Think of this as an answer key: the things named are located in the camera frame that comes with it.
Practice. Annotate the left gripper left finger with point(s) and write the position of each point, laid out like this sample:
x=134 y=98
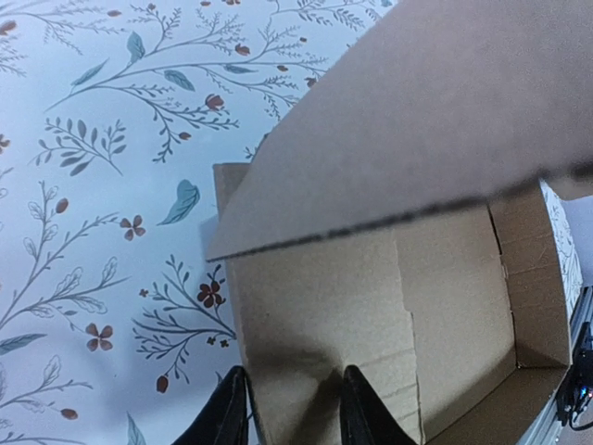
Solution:
x=223 y=419

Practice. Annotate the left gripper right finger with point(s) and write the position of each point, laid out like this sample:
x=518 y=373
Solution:
x=364 y=418

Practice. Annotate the brown cardboard box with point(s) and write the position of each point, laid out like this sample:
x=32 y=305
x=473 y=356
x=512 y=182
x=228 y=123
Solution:
x=397 y=219

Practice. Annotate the floral patterned table mat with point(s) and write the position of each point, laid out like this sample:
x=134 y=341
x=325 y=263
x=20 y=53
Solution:
x=116 y=327

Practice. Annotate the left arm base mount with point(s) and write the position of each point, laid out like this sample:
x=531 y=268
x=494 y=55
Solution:
x=575 y=393

